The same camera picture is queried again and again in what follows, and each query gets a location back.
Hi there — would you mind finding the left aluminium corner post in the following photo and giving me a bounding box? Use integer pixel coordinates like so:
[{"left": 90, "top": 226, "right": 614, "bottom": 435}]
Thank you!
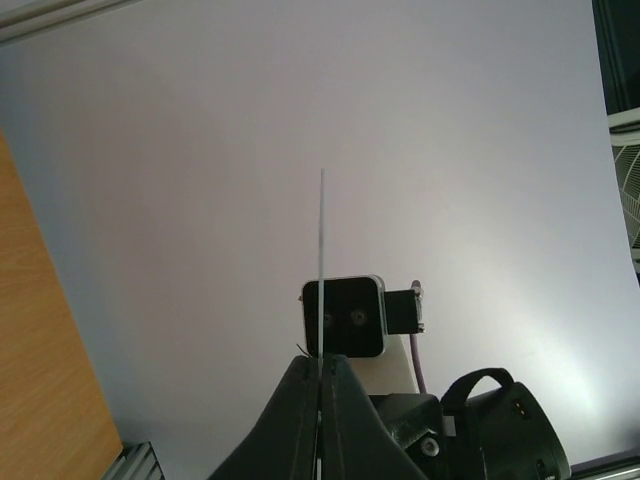
[{"left": 1, "top": 0, "right": 132, "bottom": 47}]

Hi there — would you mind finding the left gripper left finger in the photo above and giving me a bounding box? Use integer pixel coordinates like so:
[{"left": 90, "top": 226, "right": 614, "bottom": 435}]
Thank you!
[{"left": 210, "top": 356, "right": 319, "bottom": 480}]

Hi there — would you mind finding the aluminium front rail frame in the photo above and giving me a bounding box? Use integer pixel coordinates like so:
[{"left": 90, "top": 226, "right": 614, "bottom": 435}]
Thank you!
[{"left": 102, "top": 442, "right": 165, "bottom": 480}]

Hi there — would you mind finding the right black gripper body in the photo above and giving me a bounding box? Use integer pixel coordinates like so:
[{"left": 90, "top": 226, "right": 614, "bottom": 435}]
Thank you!
[{"left": 370, "top": 368, "right": 570, "bottom": 479}]

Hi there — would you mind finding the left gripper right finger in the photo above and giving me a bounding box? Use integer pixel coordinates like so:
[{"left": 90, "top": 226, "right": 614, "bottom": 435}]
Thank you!
[{"left": 321, "top": 355, "right": 424, "bottom": 480}]

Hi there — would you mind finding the teal VIP card front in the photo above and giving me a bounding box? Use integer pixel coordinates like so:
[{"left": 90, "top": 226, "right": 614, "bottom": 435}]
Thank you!
[{"left": 315, "top": 168, "right": 325, "bottom": 479}]

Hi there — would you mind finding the top external camera box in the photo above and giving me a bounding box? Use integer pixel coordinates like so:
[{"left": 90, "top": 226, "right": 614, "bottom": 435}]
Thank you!
[{"left": 299, "top": 275, "right": 424, "bottom": 358}]

